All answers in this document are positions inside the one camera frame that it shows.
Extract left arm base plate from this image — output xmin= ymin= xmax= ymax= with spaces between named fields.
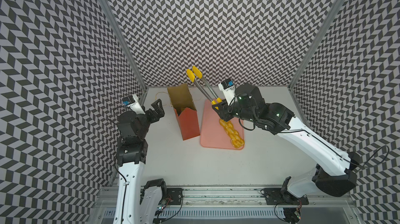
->
xmin=140 ymin=188 xmax=184 ymax=206

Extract twisted braided bread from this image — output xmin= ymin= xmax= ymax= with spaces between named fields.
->
xmin=219 ymin=119 xmax=245 ymax=149

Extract aluminium corner post left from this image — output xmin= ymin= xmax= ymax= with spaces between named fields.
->
xmin=98 ymin=0 xmax=148 ymax=91

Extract red paper bag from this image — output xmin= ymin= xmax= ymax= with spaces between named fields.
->
xmin=155 ymin=83 xmax=201 ymax=141

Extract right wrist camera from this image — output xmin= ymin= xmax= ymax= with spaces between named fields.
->
xmin=218 ymin=78 xmax=235 ymax=102

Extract aluminium front rail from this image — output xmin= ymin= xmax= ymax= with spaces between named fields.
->
xmin=87 ymin=185 xmax=363 ymax=224

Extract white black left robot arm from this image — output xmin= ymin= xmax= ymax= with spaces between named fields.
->
xmin=113 ymin=94 xmax=167 ymax=224

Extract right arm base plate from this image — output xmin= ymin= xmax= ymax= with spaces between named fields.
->
xmin=261 ymin=188 xmax=309 ymax=206

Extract pink plastic tray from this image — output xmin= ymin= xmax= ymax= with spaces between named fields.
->
xmin=200 ymin=101 xmax=244 ymax=150

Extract aluminium corner post right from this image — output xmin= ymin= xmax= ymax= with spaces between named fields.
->
xmin=288 ymin=0 xmax=346 ymax=91

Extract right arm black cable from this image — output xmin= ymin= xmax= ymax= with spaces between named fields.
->
xmin=349 ymin=145 xmax=390 ymax=170

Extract aluminium corner post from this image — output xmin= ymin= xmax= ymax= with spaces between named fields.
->
xmin=98 ymin=0 xmax=148 ymax=91
xmin=288 ymin=0 xmax=346 ymax=91

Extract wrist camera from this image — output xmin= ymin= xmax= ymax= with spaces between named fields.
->
xmin=218 ymin=78 xmax=235 ymax=102
xmin=122 ymin=94 xmax=145 ymax=115

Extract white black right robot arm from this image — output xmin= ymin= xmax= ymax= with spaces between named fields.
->
xmin=212 ymin=79 xmax=361 ymax=204

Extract yellow metal tongs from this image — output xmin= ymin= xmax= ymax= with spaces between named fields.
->
xmin=186 ymin=65 xmax=222 ymax=105

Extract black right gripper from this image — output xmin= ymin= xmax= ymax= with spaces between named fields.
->
xmin=212 ymin=97 xmax=257 ymax=123

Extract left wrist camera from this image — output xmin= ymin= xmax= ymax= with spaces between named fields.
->
xmin=122 ymin=94 xmax=145 ymax=115

